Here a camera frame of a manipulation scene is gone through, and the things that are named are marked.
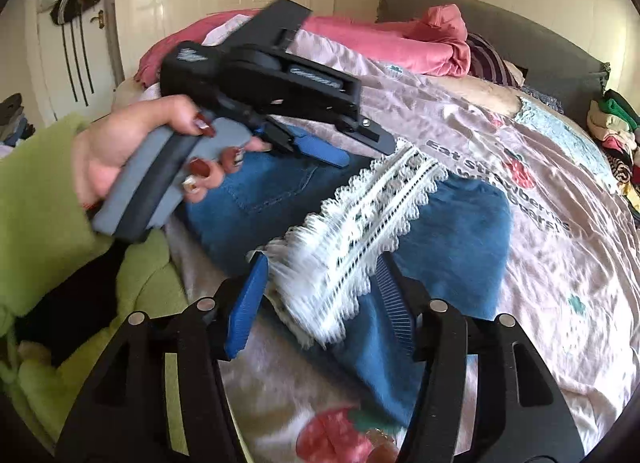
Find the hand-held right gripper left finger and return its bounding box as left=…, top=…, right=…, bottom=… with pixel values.
left=55, top=252, right=271, bottom=463

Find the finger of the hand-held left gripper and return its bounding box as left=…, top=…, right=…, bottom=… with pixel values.
left=260, top=116, right=352, bottom=170
left=334, top=110, right=397, bottom=156

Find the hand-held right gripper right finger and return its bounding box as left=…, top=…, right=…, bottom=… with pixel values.
left=374, top=250, right=586, bottom=463

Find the blue denim pants lace trim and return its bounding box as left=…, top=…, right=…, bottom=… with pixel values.
left=182, top=140, right=516, bottom=429

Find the person's left forearm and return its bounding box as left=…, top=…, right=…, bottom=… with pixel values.
left=0, top=112, right=123, bottom=316

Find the person's left hand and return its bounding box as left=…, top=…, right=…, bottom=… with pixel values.
left=72, top=96, right=274, bottom=205

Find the coral pink blanket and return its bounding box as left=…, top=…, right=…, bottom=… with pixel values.
left=135, top=6, right=473, bottom=89

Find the salmon pink hooded garment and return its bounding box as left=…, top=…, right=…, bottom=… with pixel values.
left=419, top=4, right=469, bottom=46

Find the dark purple striped cloth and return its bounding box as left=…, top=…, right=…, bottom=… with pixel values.
left=467, top=33, right=524, bottom=87

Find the pink strawberry print duvet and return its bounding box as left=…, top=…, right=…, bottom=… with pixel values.
left=112, top=13, right=640, bottom=463

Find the blue floral pillow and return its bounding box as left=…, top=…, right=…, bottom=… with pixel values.
left=522, top=86, right=567, bottom=112

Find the black clothing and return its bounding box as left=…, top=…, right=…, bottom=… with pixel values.
left=15, top=238, right=132, bottom=365

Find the grey padded headboard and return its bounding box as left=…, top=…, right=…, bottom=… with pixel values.
left=375, top=0, right=612, bottom=105

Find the light blue patterned cloth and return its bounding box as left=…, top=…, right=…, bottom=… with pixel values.
left=515, top=98, right=619, bottom=190

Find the white door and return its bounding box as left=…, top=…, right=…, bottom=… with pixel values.
left=22, top=0, right=124, bottom=125

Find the dark clothes pile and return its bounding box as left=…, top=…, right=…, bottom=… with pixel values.
left=0, top=93, right=37, bottom=150

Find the stack of folded clothes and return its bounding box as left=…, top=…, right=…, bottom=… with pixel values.
left=587, top=90, right=640, bottom=224

